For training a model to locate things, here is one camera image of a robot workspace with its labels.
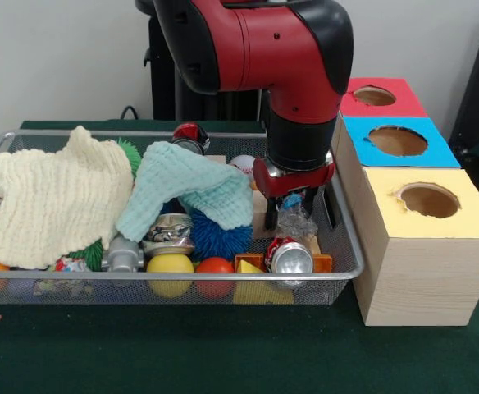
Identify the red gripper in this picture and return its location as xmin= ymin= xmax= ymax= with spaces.
xmin=253 ymin=156 xmax=340 ymax=231

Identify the crushed clear plastic bottle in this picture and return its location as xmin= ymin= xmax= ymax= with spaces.
xmin=274 ymin=193 xmax=319 ymax=241

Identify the crushed printed can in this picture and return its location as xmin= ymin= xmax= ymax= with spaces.
xmin=143 ymin=213 xmax=195 ymax=257

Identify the white baseball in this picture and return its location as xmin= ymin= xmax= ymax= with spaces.
xmin=229 ymin=154 xmax=258 ymax=178

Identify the blue spiky ball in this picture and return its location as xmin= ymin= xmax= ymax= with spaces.
xmin=189 ymin=209 xmax=253 ymax=261

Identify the yellow ball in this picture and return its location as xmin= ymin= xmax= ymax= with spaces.
xmin=146 ymin=253 xmax=195 ymax=298

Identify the red silver soda can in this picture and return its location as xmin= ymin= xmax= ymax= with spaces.
xmin=264 ymin=237 xmax=314 ymax=277

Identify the clear mesh bin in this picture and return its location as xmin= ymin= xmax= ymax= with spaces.
xmin=0 ymin=130 xmax=365 ymax=306

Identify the cream knitted cloth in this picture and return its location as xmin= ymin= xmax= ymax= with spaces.
xmin=0 ymin=126 xmax=135 ymax=270

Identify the red orange ball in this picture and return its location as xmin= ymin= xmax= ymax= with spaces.
xmin=195 ymin=257 xmax=235 ymax=298

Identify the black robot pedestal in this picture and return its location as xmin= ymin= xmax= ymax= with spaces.
xmin=135 ymin=0 xmax=267 ymax=122

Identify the mint green cloth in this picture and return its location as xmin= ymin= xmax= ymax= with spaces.
xmin=115 ymin=141 xmax=256 ymax=243

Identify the red black can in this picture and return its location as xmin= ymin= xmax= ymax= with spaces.
xmin=171 ymin=122 xmax=211 ymax=155

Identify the wooden box with three holes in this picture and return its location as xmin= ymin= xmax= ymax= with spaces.
xmin=319 ymin=78 xmax=479 ymax=328

